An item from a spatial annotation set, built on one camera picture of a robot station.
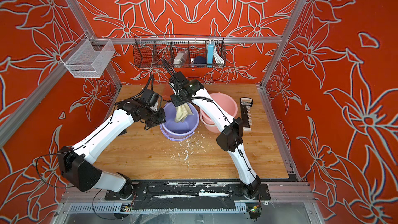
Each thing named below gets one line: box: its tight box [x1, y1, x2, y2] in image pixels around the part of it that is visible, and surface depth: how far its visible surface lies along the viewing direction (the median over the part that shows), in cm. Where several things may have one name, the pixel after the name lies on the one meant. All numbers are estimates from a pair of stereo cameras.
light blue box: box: [206, 44, 215, 67], surface depth 90 cm
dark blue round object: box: [193, 56, 207, 68], surface depth 97 cm
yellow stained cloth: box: [174, 103, 194, 123], surface depth 83 cm
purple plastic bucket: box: [159, 101, 200, 142], surface depth 84 cm
